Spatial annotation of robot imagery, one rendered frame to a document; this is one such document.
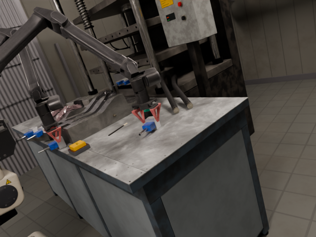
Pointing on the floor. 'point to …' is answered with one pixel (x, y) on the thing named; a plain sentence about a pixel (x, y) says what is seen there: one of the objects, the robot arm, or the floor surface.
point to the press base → (219, 85)
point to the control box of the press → (189, 32)
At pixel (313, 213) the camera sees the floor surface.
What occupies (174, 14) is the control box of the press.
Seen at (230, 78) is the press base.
